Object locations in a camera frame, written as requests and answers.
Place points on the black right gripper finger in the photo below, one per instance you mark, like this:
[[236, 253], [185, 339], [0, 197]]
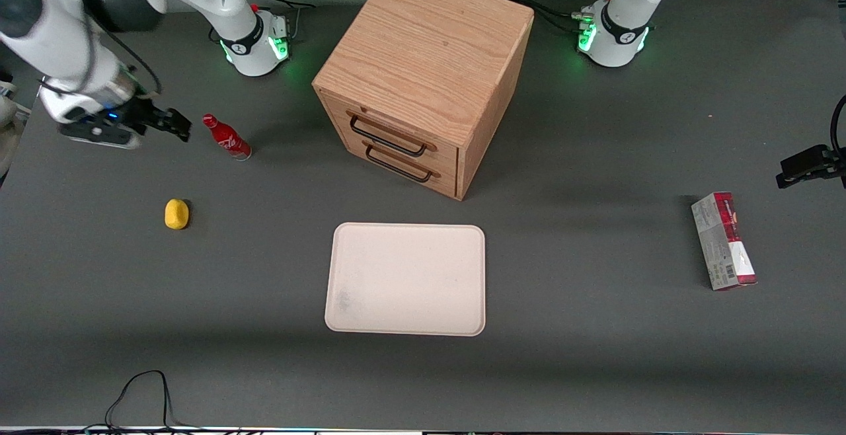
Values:
[[177, 118], [172, 132]]

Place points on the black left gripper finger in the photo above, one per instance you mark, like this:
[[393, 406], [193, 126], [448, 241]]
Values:
[[806, 156], [796, 177]]

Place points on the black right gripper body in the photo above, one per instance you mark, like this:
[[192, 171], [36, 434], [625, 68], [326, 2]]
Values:
[[145, 115]]

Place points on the red coke bottle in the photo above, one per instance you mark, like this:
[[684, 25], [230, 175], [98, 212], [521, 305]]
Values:
[[228, 139]]

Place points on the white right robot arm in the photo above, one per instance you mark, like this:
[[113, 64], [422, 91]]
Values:
[[66, 45]]

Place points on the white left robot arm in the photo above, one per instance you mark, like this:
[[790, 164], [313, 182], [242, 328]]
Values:
[[621, 32]]

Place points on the white rectangular tray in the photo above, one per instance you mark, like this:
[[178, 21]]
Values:
[[406, 279]]

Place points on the yellow lemon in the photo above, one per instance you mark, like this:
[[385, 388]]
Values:
[[176, 214]]

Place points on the grey and red carton box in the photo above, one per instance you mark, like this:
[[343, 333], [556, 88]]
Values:
[[724, 240]]

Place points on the wooden drawer cabinet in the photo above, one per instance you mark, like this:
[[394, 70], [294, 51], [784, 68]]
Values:
[[423, 45]]

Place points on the wooden drawer front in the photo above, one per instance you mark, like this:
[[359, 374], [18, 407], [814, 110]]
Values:
[[444, 156], [446, 185]]

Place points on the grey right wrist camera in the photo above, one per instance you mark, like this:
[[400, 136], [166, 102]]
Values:
[[92, 133]]

